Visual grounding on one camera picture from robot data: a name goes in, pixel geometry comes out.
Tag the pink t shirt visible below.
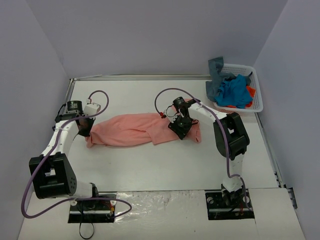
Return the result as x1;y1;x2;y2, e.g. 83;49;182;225
84;98;202;149

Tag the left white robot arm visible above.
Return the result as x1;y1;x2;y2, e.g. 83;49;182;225
29;100;101;209

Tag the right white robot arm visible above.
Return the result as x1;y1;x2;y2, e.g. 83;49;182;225
163;97;250;207

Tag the blue t shirt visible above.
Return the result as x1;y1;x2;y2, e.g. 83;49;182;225
214;74;253;109

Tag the grey t shirt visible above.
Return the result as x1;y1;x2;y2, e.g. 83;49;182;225
205;56;251;103

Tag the white plastic basket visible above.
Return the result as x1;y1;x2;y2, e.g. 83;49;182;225
214;63;263;113

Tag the orange t shirt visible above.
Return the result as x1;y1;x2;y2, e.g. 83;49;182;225
223;86;256;109

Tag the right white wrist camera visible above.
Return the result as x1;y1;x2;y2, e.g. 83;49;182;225
160;108;180;123

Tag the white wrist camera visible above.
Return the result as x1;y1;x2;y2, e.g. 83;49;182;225
83;98;101;118
160;108;180;123

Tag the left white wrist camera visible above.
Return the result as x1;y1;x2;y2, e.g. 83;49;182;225
83;98;101;118

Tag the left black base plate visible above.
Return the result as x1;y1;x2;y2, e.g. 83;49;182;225
68;192;117;224

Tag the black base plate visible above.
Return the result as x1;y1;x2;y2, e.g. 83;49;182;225
205;190;255;221
68;192;117;224

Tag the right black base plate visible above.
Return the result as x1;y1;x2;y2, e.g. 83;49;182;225
205;190;255;221

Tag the black thin cable loop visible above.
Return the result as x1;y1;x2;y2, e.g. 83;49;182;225
79;219;96;238

